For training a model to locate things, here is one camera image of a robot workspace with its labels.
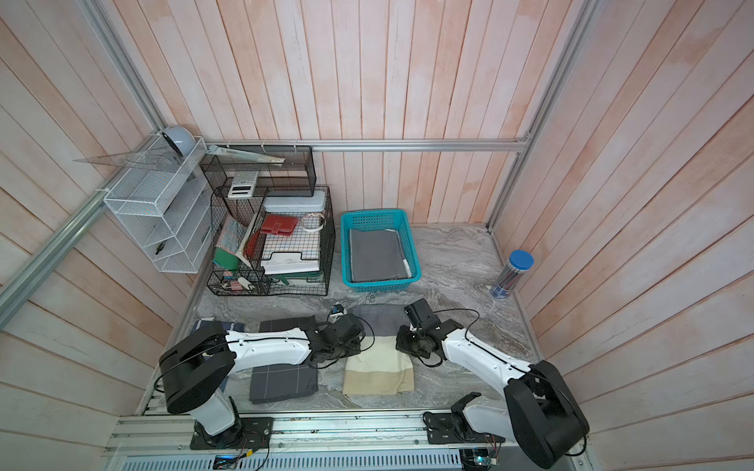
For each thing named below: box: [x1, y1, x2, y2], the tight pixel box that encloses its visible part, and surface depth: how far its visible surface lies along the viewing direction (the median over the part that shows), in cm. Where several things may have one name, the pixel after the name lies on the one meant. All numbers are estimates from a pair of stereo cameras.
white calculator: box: [227, 170, 259, 199], surface depth 98 cm
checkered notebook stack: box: [261, 211, 324, 275], surface depth 89 cm
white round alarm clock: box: [161, 125, 197, 157], surface depth 85 cm
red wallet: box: [261, 213, 299, 236], surface depth 92 cm
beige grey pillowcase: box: [342, 303, 416, 396], surface depth 83 cm
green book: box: [212, 247, 239, 272], surface depth 101 cm
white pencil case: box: [263, 190, 326, 213], surface depth 98 cm
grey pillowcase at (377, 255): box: [349, 228, 412, 283], surface depth 107 cm
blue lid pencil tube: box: [489, 249, 535, 301], surface depth 88 cm
